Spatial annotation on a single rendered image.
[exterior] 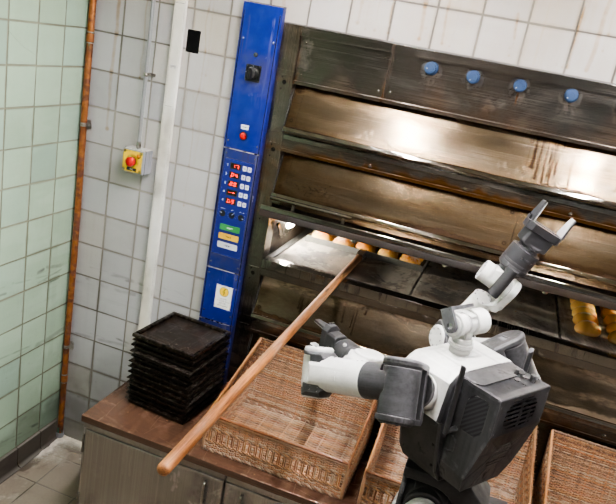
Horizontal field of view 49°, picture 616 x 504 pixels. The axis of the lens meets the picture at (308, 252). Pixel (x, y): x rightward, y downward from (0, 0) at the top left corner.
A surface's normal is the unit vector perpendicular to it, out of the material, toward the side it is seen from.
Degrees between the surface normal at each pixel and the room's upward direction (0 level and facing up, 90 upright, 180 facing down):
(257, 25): 90
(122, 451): 90
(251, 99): 90
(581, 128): 90
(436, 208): 70
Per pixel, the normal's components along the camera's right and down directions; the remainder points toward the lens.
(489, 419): -0.79, 0.05
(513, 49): -0.31, 0.24
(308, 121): -0.23, -0.09
